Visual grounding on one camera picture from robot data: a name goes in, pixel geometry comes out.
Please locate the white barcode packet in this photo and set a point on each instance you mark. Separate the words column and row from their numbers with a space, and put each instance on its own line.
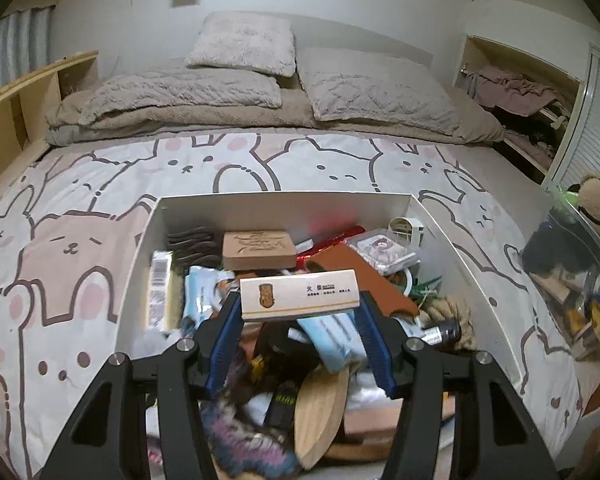
column 159, row 290

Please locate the brown leather piece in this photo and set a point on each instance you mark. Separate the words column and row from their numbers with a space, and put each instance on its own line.
column 360, row 280

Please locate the wooden leaf-shaped dish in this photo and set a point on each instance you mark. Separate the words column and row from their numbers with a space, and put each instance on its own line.
column 322, row 415

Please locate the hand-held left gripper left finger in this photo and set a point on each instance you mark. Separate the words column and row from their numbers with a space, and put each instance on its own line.
column 220, row 347

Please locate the black yellow packet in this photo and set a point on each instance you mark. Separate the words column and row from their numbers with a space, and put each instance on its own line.
column 282, row 402

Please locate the printed blanket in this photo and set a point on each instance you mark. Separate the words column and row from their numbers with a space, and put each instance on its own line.
column 80, row 260

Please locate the blue foil packet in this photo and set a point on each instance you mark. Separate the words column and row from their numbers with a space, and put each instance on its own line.
column 335, row 342

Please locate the small white device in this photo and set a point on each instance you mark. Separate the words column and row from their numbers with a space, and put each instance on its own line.
column 407, row 230

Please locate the black bottle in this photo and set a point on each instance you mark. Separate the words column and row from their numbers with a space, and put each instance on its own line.
column 442, row 332

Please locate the beige duvet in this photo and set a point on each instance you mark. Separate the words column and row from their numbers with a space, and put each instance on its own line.
column 480, row 127

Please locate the grey curtain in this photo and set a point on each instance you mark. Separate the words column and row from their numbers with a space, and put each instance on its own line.
column 15, row 50

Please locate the white sachet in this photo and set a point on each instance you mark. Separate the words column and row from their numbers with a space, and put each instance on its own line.
column 205, row 295

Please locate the dark wavy pads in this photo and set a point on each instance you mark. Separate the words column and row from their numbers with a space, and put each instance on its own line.
column 192, row 245

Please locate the long pale match box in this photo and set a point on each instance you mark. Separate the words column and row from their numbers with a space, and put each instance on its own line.
column 300, row 295

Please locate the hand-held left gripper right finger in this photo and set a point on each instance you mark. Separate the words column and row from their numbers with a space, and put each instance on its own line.
column 380, row 350

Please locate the beige quilted pillow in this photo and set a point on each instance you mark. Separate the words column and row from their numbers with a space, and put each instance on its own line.
column 180, row 97
column 375, row 90

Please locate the colourful knit cloth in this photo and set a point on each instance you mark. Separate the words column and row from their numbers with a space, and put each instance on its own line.
column 250, row 440

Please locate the pink clothes pile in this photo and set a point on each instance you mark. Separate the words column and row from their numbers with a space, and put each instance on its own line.
column 510, row 90

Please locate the red foil packet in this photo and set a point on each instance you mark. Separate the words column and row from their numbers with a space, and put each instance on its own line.
column 325, row 247

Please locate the white shoe box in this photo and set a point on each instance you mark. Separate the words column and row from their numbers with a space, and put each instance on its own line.
column 280, row 210

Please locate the brown carved block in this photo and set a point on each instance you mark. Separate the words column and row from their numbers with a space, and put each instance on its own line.
column 257, row 250

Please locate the clear plastic case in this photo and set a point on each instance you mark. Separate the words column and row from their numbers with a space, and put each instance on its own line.
column 380, row 250

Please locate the fluffy pillow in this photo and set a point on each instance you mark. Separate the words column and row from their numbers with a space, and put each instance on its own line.
column 245, row 42

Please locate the wooden shelf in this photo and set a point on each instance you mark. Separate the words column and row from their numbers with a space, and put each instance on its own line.
column 10, row 115

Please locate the white shutter door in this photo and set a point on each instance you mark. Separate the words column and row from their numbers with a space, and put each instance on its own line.
column 592, row 125

